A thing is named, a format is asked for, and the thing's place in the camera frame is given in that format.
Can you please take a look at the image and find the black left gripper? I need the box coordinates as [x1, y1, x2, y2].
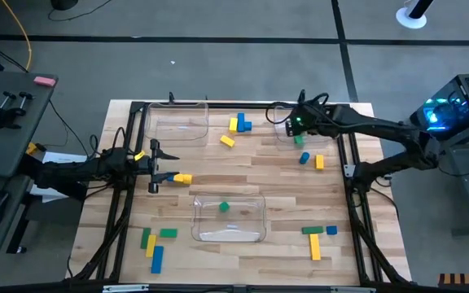
[130, 138, 181, 195]

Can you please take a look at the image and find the long yellow wooden block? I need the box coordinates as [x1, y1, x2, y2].
[145, 234, 158, 259]
[309, 234, 322, 262]

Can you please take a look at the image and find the clear plastic bin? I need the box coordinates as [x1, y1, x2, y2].
[191, 192, 268, 244]
[143, 101, 210, 148]
[273, 103, 341, 151]

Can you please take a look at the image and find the white paper sheet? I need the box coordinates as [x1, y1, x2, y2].
[28, 151, 90, 203]

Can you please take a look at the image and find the yellow black small object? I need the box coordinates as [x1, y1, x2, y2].
[25, 142, 48, 156]

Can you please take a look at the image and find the white round stand base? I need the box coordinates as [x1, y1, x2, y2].
[395, 0, 436, 30]

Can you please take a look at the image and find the pink eraser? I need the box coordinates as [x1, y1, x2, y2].
[33, 75, 58, 88]

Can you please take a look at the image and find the computer tower with lights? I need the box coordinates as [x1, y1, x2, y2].
[409, 72, 469, 142]

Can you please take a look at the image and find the black clamp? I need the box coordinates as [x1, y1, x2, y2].
[0, 90, 36, 131]

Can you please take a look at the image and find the grey metal stand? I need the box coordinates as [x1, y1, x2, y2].
[433, 117, 469, 238]

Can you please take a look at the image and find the black round base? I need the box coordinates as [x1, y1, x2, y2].
[50, 0, 80, 12]

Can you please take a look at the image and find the orange black striped object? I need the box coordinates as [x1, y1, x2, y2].
[437, 273, 469, 287]

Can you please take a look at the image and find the black aluminium table frame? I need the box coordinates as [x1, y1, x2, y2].
[71, 99, 413, 293]

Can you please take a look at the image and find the black floor cable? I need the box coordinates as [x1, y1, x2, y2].
[46, 0, 113, 23]

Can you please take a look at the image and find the yellow cable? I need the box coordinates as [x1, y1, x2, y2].
[0, 0, 33, 72]

